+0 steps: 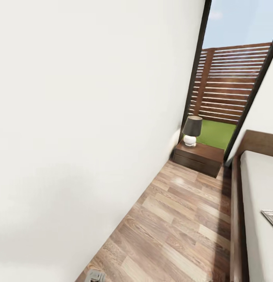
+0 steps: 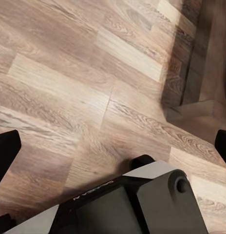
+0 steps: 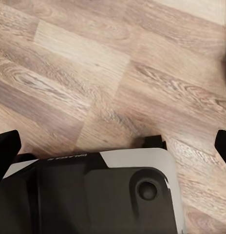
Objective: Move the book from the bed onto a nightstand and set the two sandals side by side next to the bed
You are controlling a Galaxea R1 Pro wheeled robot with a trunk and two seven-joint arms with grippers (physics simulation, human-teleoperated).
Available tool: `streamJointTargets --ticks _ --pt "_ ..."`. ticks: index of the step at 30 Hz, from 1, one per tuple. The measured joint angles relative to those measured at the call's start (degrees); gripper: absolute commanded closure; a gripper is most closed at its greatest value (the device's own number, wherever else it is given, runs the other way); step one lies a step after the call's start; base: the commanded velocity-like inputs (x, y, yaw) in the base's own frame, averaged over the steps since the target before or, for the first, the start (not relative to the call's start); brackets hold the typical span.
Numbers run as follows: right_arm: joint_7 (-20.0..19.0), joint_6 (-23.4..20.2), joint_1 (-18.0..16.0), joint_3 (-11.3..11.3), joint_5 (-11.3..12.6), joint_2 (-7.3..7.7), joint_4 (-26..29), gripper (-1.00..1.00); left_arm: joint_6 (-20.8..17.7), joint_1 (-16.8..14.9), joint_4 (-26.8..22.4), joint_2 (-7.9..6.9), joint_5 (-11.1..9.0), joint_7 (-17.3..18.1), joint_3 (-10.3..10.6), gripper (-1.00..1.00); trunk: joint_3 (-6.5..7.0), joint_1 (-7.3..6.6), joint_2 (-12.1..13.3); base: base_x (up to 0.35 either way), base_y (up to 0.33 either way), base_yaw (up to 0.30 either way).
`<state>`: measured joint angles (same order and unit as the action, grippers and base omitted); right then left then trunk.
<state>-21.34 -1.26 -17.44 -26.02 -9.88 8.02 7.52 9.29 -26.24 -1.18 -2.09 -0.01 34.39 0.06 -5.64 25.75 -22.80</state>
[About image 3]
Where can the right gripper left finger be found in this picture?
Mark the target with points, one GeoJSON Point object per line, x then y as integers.
{"type": "Point", "coordinates": [10, 145]}

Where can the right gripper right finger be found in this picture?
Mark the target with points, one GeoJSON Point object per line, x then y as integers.
{"type": "Point", "coordinates": [220, 144]}

